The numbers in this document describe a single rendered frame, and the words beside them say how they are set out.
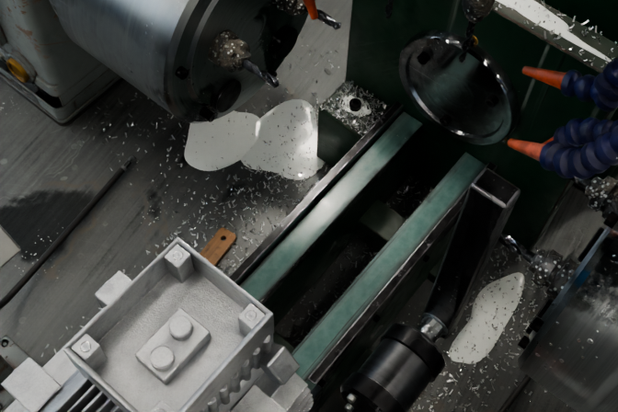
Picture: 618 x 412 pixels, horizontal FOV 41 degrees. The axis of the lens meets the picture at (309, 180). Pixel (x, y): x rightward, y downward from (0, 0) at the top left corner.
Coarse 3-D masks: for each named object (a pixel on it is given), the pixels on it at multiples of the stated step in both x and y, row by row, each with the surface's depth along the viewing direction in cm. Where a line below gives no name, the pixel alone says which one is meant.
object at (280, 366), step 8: (272, 344) 67; (272, 352) 66; (280, 352) 66; (288, 352) 66; (264, 360) 66; (272, 360) 65; (280, 360) 66; (288, 360) 66; (264, 368) 66; (272, 368) 65; (280, 368) 66; (288, 368) 66; (296, 368) 66; (272, 376) 66; (280, 376) 66; (288, 376) 66
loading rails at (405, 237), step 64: (384, 128) 98; (320, 192) 92; (384, 192) 103; (448, 192) 94; (256, 256) 88; (320, 256) 95; (384, 256) 89; (320, 320) 85; (384, 320) 93; (320, 384) 83
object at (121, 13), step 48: (96, 0) 83; (144, 0) 80; (192, 0) 78; (240, 0) 84; (288, 0) 88; (96, 48) 88; (144, 48) 82; (192, 48) 82; (240, 48) 84; (288, 48) 98; (192, 96) 88; (240, 96) 96
